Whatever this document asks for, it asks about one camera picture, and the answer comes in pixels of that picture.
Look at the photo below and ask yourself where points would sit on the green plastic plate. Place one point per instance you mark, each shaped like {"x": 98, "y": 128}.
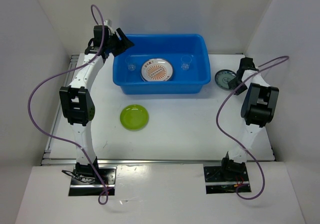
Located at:
{"x": 134, "y": 117}

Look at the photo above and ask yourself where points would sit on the aluminium rail frame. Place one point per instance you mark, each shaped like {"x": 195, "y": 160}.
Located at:
{"x": 181, "y": 128}

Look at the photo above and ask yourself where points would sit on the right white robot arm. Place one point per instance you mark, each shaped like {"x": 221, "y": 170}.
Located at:
{"x": 257, "y": 110}

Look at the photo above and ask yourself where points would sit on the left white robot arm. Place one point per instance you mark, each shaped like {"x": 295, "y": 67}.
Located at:
{"x": 76, "y": 102}

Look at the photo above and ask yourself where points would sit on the orange sunburst plate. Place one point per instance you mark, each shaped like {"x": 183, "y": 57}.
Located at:
{"x": 157, "y": 70}

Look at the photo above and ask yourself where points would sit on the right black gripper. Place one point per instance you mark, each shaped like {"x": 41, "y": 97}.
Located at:
{"x": 232, "y": 83}

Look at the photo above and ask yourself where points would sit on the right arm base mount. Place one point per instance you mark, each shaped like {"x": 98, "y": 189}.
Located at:
{"x": 216, "y": 184}

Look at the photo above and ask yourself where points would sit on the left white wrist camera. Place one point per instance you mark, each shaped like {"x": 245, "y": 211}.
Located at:
{"x": 108, "y": 23}

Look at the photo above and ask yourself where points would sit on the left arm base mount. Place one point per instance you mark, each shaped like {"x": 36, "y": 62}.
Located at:
{"x": 83, "y": 185}

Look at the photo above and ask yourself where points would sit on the small teal patterned plate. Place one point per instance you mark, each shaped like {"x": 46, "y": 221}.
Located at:
{"x": 223, "y": 77}

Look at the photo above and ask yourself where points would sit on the blue plastic bin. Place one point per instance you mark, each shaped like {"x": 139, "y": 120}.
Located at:
{"x": 170, "y": 47}

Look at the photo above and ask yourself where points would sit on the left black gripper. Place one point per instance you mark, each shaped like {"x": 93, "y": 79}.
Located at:
{"x": 124, "y": 44}

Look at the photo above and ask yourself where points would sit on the clear plastic cup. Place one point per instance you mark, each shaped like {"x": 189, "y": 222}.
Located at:
{"x": 186, "y": 62}
{"x": 130, "y": 63}

